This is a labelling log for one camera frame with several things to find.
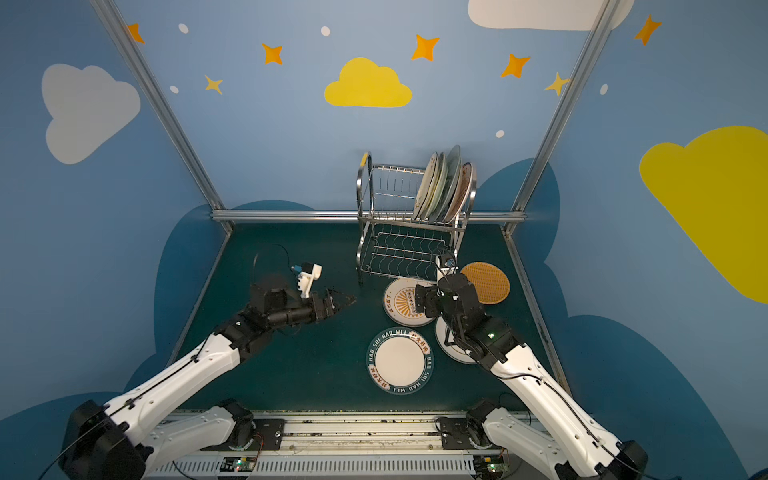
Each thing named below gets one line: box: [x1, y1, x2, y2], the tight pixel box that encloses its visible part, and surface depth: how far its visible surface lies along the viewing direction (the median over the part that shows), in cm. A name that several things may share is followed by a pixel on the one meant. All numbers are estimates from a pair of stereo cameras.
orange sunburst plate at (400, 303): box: [383, 277, 436, 328], surface depth 100 cm
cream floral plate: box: [413, 152, 437, 221], surface depth 94 cm
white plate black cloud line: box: [435, 316, 478, 365], surface depth 90 cm
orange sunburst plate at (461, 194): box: [444, 162, 473, 223], surface depth 80 cm
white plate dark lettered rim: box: [366, 327, 434, 396], surface depth 88 cm
